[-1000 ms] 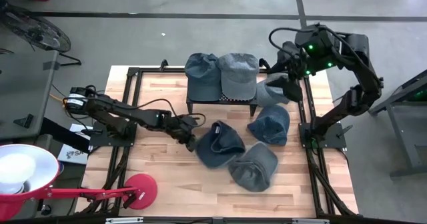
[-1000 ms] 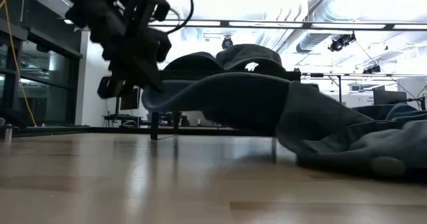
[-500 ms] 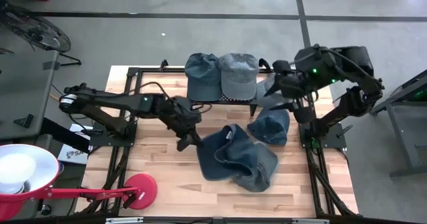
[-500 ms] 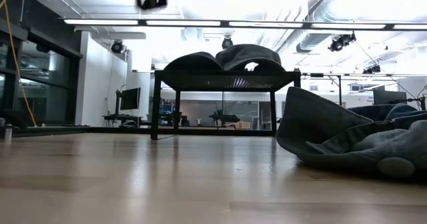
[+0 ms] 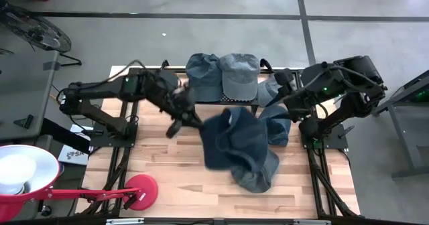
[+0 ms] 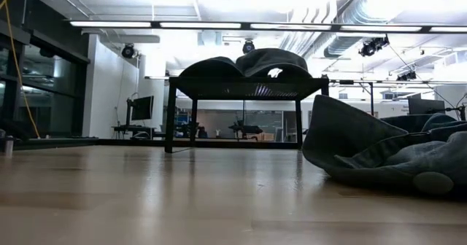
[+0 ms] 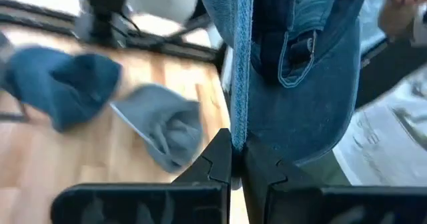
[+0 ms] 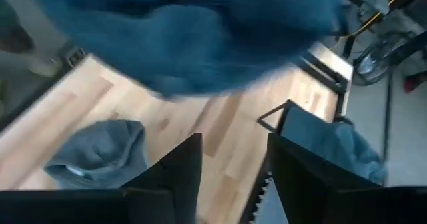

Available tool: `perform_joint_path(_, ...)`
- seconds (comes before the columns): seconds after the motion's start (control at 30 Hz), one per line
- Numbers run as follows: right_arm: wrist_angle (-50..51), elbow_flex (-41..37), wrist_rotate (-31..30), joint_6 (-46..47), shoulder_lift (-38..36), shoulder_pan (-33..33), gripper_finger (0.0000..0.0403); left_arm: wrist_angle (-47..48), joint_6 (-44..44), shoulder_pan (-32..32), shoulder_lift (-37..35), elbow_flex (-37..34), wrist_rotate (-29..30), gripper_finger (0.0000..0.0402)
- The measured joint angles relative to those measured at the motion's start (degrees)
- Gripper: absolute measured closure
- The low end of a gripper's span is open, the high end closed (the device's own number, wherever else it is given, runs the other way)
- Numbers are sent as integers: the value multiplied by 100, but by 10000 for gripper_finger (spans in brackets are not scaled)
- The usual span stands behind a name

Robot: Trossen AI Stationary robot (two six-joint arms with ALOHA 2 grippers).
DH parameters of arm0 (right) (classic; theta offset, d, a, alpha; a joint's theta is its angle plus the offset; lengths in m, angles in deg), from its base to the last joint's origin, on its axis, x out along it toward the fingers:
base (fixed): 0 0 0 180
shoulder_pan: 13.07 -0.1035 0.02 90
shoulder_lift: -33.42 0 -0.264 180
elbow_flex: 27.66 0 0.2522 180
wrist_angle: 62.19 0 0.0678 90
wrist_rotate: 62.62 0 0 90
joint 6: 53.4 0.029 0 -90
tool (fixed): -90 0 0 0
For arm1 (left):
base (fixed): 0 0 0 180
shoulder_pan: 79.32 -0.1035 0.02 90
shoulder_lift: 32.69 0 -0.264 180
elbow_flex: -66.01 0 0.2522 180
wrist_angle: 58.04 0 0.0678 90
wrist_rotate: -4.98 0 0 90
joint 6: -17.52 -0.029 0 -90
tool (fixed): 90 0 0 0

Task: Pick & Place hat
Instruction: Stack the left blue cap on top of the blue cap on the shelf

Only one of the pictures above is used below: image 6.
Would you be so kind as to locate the black aluminium table frame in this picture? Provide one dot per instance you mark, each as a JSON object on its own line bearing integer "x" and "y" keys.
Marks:
{"x": 109, "y": 142}

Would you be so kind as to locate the cardboard box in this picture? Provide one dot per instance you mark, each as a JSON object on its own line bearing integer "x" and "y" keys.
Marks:
{"x": 265, "y": 137}

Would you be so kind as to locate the black track spotlight cluster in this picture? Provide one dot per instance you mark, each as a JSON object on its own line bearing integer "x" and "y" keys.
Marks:
{"x": 408, "y": 76}
{"x": 368, "y": 48}

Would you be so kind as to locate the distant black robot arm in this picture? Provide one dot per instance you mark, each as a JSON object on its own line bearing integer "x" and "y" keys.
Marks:
{"x": 248, "y": 129}

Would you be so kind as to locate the grey baseball cap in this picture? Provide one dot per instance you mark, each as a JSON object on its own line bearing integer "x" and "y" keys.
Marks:
{"x": 262, "y": 59}
{"x": 441, "y": 123}
{"x": 430, "y": 154}

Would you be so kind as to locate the black ceiling spotlight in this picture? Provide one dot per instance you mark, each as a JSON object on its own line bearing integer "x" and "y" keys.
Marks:
{"x": 128, "y": 51}
{"x": 249, "y": 48}

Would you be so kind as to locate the small grey cylinder post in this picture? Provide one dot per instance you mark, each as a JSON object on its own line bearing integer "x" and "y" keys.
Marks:
{"x": 8, "y": 146}

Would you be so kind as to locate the black computer monitor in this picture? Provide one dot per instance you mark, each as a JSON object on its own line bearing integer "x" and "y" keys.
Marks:
{"x": 427, "y": 106}
{"x": 143, "y": 108}

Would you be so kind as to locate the dark office desk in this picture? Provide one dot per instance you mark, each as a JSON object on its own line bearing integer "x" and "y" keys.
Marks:
{"x": 135, "y": 128}

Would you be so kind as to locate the silver ventilation duct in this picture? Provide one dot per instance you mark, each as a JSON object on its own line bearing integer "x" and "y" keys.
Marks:
{"x": 339, "y": 46}

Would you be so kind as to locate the black metal mesh rack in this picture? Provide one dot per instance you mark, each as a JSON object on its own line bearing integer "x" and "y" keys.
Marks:
{"x": 241, "y": 86}

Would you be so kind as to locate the long ceiling light strip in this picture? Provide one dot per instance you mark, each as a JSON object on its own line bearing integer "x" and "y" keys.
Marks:
{"x": 200, "y": 25}

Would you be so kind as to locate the black framed glass partition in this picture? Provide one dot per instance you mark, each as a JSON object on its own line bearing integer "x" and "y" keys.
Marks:
{"x": 54, "y": 77}

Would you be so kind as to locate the black workstation frame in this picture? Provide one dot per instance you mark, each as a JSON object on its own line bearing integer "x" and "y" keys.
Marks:
{"x": 346, "y": 81}

